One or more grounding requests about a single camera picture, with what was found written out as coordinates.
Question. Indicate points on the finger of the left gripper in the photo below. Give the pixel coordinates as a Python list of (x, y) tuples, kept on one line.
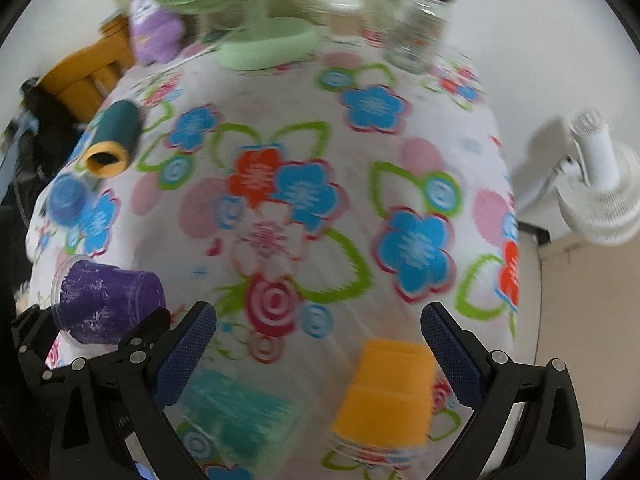
[(34, 333), (151, 336)]

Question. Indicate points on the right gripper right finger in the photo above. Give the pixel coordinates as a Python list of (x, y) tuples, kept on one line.
[(548, 440)]

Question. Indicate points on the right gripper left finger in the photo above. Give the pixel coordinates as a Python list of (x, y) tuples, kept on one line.
[(104, 403)]

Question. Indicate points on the purple felt cup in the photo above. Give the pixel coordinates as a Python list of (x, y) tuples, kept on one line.
[(96, 303)]

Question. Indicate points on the teal felt cup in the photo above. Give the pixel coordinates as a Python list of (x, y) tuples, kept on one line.
[(246, 423)]

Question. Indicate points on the blue felt cup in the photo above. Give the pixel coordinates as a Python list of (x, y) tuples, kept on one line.
[(70, 198)]

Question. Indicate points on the orange felt cup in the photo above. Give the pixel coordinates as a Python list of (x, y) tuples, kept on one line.
[(386, 411)]

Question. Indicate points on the dark teal yellow-rim cup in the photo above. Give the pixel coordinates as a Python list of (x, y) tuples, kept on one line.
[(112, 148)]

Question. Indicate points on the dark clothes pile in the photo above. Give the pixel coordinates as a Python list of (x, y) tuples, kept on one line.
[(44, 136)]

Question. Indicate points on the floral tablecloth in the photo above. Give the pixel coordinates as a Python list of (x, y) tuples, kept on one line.
[(316, 205)]

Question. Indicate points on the white floor fan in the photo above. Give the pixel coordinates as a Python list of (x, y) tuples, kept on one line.
[(602, 202)]

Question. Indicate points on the wooden chair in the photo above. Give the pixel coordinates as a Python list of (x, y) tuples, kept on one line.
[(85, 78)]

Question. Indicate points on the purple plush toy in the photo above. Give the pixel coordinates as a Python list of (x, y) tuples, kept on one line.
[(156, 33)]

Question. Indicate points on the cotton swab container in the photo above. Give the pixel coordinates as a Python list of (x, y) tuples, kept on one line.
[(344, 17)]

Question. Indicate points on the glass jar with handle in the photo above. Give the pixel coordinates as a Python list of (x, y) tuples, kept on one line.
[(412, 32)]

